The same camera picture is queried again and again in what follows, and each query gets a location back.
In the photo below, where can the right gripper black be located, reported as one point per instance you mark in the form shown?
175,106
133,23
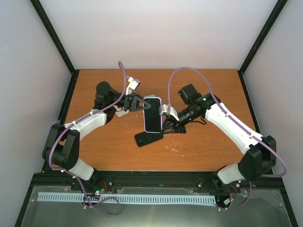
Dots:
176,127

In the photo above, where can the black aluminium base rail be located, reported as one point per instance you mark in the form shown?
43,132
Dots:
113,180

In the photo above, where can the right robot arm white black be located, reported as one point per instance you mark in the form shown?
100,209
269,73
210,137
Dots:
258,151

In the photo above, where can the beige phone case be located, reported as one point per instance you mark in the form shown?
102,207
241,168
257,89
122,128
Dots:
121,112

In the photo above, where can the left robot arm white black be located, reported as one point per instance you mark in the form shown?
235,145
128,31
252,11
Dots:
62,146

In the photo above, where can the light blue cable duct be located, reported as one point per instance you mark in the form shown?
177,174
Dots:
134,199

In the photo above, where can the left black frame post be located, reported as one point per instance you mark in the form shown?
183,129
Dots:
53,34

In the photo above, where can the black phone case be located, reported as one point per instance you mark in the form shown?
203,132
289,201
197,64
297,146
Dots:
146,138

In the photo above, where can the right black frame post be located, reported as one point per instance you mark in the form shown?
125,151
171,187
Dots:
273,16

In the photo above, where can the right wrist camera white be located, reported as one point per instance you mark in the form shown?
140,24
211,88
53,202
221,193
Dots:
167,110

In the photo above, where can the black frame post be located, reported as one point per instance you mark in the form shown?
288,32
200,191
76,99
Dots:
273,16
53,34

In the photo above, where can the small green circuit board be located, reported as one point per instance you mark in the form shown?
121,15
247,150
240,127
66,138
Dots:
100,191

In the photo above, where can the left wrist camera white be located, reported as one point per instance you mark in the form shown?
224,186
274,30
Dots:
132,86

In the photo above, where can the lilac phone case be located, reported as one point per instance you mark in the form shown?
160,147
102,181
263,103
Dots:
152,118

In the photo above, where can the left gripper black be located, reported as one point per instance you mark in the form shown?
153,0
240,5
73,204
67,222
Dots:
132,101

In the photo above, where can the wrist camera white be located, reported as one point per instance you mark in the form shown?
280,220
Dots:
167,110
132,86

